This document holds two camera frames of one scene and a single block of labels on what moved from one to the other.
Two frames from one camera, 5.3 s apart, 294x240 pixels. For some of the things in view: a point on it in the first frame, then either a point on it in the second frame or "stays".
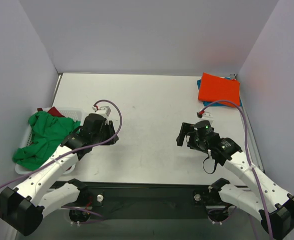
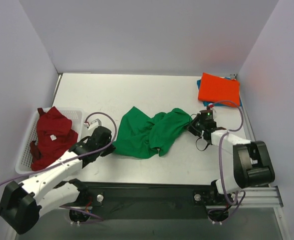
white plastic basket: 76,114 stays
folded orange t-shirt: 213,88 stays
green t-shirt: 49,131 -> 140,136
